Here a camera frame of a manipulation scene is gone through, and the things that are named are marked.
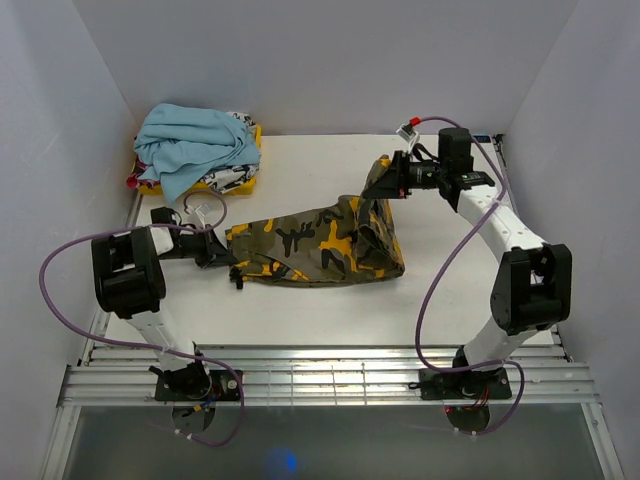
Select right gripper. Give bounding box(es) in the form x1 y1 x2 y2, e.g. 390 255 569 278
362 151 447 199

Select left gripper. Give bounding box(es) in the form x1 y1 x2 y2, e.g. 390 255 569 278
159 224 238 268

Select yellow camouflage trousers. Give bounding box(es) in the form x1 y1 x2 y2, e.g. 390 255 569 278
224 154 406 290

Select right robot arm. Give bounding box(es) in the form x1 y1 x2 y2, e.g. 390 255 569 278
363 118 572 402

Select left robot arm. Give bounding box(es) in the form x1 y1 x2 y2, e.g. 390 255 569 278
91 207 241 402

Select yellow tray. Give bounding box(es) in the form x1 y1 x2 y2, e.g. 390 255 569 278
130 124 263 197

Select black white printed garment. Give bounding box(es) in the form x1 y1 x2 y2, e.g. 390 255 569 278
197 111 262 195

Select pink patterned garment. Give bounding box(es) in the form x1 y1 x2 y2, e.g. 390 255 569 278
126 169 144 189

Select light blue cloth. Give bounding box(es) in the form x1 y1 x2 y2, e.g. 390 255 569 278
133 103 261 202

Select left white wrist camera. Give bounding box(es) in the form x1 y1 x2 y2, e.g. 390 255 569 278
191 203 212 228

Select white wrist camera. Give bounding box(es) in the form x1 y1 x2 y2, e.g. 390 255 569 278
191 203 212 228
396 117 422 151

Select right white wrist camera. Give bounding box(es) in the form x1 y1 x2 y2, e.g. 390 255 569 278
396 117 422 151

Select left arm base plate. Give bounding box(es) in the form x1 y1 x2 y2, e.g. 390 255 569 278
152 369 240 403

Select aluminium table edge rail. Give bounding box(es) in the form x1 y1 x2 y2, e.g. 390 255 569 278
59 345 599 407

